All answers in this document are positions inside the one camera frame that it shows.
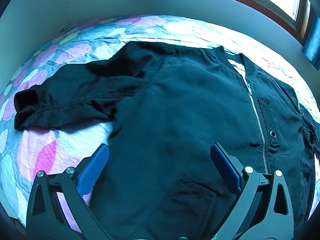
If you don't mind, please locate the blue curtain right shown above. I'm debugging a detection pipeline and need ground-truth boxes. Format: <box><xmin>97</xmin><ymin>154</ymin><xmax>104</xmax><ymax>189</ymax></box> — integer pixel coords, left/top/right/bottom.
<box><xmin>302</xmin><ymin>13</ymin><xmax>320</xmax><ymax>71</ymax></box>

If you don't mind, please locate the black zip jacket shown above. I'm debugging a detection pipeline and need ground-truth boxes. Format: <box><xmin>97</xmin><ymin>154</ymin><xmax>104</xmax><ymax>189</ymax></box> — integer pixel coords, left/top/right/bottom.
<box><xmin>14</xmin><ymin>42</ymin><xmax>319</xmax><ymax>239</ymax></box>

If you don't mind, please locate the floral quilted bedspread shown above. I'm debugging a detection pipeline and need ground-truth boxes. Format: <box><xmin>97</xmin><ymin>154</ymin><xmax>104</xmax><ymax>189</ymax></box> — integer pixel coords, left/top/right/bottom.
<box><xmin>1</xmin><ymin>15</ymin><xmax>319</xmax><ymax>224</ymax></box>

